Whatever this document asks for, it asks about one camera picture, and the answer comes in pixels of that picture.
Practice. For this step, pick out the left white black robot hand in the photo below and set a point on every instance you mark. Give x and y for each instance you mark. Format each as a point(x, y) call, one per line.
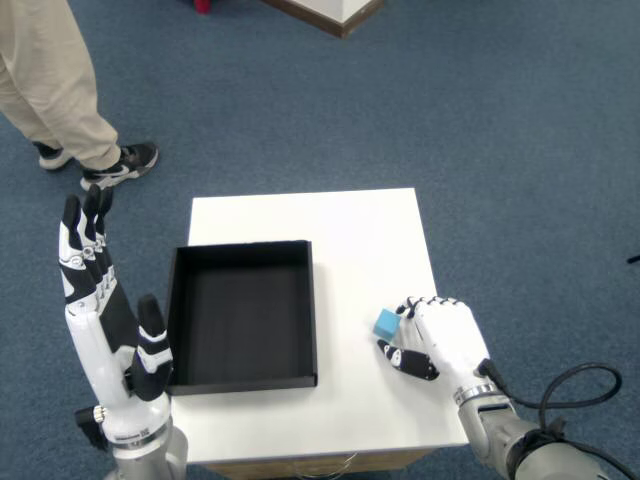
point(95, 345)

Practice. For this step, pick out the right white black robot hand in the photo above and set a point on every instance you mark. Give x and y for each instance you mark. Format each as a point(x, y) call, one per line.
point(450, 335)

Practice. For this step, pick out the blue cube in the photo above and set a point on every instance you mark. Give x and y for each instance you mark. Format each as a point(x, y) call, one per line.
point(386, 323)

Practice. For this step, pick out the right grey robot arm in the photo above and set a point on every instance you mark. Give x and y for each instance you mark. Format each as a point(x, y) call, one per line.
point(490, 425)

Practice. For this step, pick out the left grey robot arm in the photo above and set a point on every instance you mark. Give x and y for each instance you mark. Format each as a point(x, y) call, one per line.
point(150, 460)

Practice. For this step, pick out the black open box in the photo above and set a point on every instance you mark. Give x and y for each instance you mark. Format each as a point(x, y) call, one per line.
point(240, 320)

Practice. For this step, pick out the black left wrist connector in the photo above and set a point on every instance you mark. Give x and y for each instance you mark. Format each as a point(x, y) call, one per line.
point(92, 427)

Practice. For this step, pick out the white square table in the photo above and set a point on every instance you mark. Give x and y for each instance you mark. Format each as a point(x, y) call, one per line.
point(350, 225)

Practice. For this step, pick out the black white sneaker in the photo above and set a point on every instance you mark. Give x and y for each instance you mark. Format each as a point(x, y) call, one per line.
point(120, 167)
point(51, 157)

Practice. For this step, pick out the small black object on carpet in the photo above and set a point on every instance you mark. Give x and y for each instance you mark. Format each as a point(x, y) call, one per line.
point(634, 258)

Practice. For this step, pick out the beige trousers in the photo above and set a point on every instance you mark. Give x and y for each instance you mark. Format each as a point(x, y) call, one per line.
point(45, 75)

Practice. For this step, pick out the white furniture with wooden base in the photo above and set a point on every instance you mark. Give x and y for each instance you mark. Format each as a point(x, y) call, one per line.
point(345, 12)

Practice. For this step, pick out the red object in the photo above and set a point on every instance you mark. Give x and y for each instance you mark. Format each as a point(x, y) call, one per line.
point(202, 5)

